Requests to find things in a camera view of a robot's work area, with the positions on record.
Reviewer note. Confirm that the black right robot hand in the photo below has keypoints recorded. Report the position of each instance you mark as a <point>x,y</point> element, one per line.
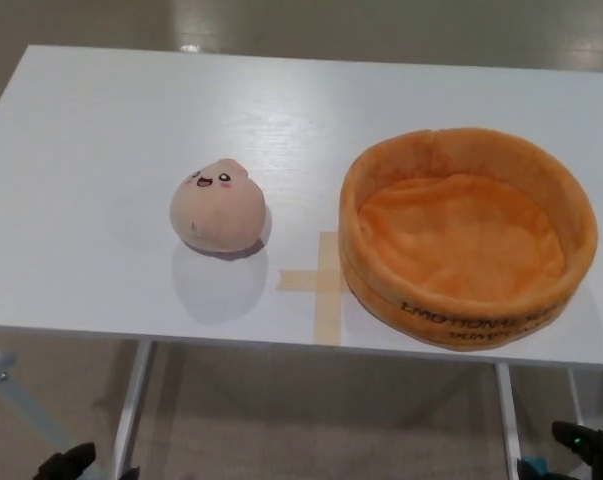
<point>593,445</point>

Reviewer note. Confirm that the light grey metal bar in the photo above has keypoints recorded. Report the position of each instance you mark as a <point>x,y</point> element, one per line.
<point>21,400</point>

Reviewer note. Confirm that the orange plush round basket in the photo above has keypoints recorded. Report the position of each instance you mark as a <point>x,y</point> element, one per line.
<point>461,240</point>

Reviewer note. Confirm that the teal robot body part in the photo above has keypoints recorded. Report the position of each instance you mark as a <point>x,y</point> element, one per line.
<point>536,470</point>

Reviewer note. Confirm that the pink round plush toy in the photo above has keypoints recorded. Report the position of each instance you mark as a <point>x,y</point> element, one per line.
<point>218,212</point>

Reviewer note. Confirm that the long beige masking tape strip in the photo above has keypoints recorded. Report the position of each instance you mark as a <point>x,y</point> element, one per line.
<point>328,305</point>

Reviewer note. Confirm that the short beige masking tape strip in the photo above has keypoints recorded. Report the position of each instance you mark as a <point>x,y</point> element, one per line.
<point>296,280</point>

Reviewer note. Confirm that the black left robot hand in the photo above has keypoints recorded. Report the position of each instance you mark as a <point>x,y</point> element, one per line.
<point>66,462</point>

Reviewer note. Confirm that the white table leg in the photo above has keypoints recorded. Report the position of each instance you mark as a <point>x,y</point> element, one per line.
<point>133,400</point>
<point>510,410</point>
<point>577,395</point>

